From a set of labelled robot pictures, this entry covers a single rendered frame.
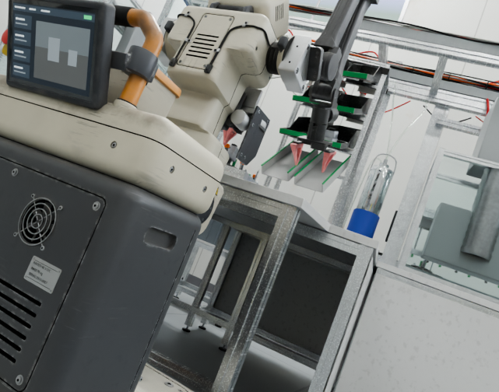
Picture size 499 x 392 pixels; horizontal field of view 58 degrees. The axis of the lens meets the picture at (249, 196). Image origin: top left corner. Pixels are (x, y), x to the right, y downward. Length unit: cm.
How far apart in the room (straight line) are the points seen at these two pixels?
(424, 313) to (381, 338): 23
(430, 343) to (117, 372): 173
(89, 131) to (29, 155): 14
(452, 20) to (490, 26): 44
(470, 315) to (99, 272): 191
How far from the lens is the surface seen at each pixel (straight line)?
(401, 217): 298
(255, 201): 136
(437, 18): 655
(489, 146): 270
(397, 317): 233
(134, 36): 293
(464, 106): 319
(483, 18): 651
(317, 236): 164
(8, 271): 86
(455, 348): 236
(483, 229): 251
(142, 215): 74
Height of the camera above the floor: 65
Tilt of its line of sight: 7 degrees up
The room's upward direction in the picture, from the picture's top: 22 degrees clockwise
